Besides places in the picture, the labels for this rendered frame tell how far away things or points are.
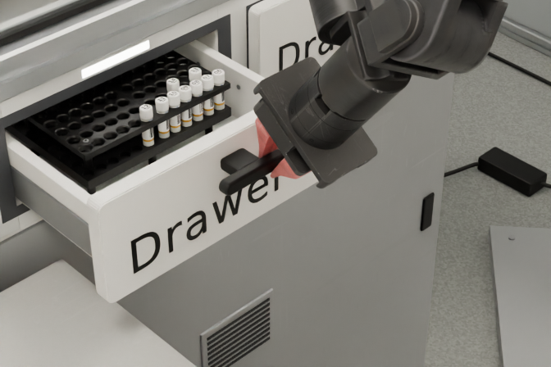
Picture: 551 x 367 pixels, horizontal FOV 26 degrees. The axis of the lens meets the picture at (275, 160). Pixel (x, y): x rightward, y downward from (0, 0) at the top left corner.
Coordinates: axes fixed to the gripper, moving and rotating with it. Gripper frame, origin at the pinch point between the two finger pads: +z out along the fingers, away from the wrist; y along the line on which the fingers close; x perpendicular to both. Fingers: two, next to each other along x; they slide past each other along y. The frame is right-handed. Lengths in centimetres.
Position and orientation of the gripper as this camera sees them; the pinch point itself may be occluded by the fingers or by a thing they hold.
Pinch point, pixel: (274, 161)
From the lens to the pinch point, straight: 106.6
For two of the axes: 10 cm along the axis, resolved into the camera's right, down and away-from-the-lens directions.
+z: -4.1, 4.0, 8.2
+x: -7.2, 4.0, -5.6
